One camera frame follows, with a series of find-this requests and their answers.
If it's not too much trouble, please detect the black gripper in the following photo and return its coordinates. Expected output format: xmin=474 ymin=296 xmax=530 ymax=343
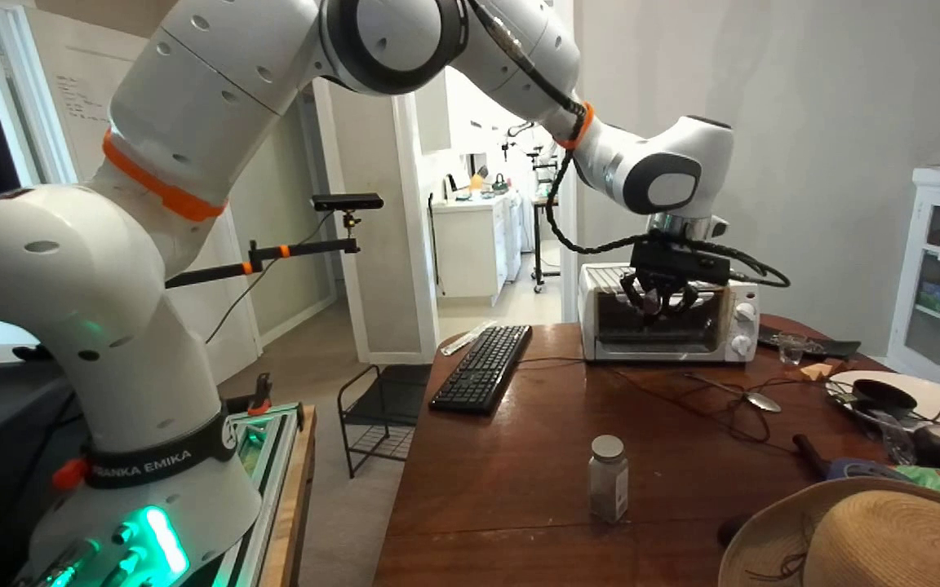
xmin=616 ymin=227 xmax=737 ymax=326

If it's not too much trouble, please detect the white mini oven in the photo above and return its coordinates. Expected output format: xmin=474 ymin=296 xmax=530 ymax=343
xmin=577 ymin=256 xmax=765 ymax=367

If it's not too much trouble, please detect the small shiny metal piece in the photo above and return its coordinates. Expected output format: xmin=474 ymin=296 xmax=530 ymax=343
xmin=746 ymin=392 xmax=786 ymax=417

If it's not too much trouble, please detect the dark flat object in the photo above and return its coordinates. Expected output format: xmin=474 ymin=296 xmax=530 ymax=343
xmin=758 ymin=326 xmax=867 ymax=366

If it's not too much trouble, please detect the glass jar with grey lid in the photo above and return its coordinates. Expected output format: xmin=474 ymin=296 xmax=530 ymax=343
xmin=584 ymin=429 xmax=634 ymax=529

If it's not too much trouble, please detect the white kitchen island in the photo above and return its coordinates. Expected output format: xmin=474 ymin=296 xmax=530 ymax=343
xmin=430 ymin=191 xmax=530 ymax=303

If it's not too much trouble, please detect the black computer keyboard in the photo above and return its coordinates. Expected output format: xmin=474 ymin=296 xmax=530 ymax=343
xmin=426 ymin=320 xmax=539 ymax=421

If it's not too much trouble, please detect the dark lumpy object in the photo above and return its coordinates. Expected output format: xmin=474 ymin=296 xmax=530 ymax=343
xmin=851 ymin=373 xmax=921 ymax=421

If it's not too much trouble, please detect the black chair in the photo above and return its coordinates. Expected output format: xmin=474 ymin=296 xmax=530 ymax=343
xmin=333 ymin=360 xmax=434 ymax=478

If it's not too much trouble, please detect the green packet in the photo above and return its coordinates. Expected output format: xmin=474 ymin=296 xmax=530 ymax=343
xmin=889 ymin=463 xmax=940 ymax=503

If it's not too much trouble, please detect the tan straw hat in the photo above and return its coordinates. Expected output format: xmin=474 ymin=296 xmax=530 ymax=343
xmin=714 ymin=471 xmax=940 ymax=587

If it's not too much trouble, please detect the black rod with orange clips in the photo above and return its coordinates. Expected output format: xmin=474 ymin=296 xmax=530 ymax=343
xmin=163 ymin=234 xmax=366 ymax=293

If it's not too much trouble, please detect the white whiteboard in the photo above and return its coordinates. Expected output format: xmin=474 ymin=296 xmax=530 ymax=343
xmin=28 ymin=10 xmax=267 ymax=384

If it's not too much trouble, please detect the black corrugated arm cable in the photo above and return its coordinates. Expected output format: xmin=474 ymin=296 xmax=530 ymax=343
xmin=467 ymin=0 xmax=793 ymax=289

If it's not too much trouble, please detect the thin black cable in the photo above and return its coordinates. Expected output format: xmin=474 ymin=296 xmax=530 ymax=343
xmin=598 ymin=360 xmax=778 ymax=451

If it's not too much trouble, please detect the black stereo camera bar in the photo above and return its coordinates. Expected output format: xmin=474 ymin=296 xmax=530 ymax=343
xmin=311 ymin=188 xmax=390 ymax=215

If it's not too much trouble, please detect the aluminium base frame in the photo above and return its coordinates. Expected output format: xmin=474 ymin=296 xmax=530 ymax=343
xmin=10 ymin=401 xmax=311 ymax=587

